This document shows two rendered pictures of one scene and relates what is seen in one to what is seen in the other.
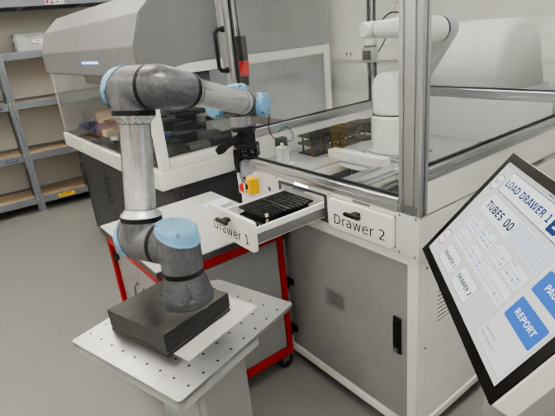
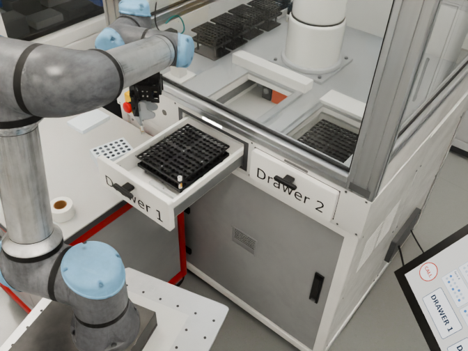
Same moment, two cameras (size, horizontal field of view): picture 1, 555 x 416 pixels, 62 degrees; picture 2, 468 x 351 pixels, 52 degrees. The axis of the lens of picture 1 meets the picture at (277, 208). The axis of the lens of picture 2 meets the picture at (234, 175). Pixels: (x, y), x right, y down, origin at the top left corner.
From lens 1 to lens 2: 0.63 m
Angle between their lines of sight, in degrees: 25
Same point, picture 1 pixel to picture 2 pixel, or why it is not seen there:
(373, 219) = (312, 189)
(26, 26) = not seen: outside the picture
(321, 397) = not seen: hidden behind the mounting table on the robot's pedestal
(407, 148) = (374, 130)
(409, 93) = (393, 72)
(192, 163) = not seen: hidden behind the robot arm
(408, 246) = (350, 223)
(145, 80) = (38, 88)
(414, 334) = (337, 293)
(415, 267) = (354, 242)
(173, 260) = (94, 310)
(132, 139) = (15, 157)
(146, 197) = (42, 225)
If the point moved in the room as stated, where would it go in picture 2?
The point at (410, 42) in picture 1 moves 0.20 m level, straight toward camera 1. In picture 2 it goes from (411, 11) to (441, 61)
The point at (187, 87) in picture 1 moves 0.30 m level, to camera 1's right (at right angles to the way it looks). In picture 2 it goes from (106, 88) to (280, 68)
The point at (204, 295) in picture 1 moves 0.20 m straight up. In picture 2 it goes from (132, 330) to (121, 275)
